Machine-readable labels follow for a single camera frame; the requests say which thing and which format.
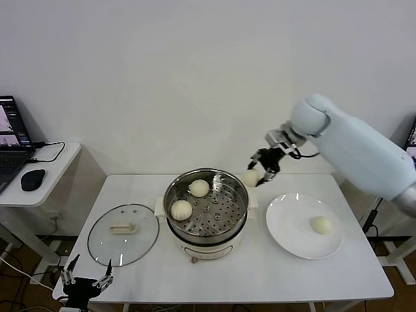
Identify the white round plate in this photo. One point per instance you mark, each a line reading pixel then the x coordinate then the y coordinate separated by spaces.
pixel 292 227

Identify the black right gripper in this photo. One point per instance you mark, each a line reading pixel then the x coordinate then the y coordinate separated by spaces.
pixel 272 160

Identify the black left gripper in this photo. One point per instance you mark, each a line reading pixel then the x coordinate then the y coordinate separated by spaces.
pixel 80 287

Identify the black computer mouse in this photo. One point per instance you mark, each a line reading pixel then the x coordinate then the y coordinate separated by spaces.
pixel 32 179

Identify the stainless steel steamer basket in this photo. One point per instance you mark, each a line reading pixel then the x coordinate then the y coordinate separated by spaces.
pixel 224 224

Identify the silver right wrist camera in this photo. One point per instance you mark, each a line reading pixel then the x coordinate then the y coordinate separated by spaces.
pixel 276 138

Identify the white steamed baozi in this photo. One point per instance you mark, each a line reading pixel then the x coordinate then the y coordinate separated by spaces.
pixel 250 178
pixel 199 188
pixel 182 210
pixel 321 225

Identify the black laptop with mouse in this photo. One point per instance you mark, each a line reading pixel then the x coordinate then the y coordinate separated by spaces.
pixel 13 156

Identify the round glass pot lid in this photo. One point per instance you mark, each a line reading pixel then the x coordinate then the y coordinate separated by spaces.
pixel 104 234

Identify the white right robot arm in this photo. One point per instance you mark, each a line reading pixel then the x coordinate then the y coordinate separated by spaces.
pixel 357 152

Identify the white side table with mouse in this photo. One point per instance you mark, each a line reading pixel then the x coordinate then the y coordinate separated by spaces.
pixel 55 182

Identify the cream electric cooking pot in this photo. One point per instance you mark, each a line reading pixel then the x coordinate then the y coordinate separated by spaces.
pixel 208 249

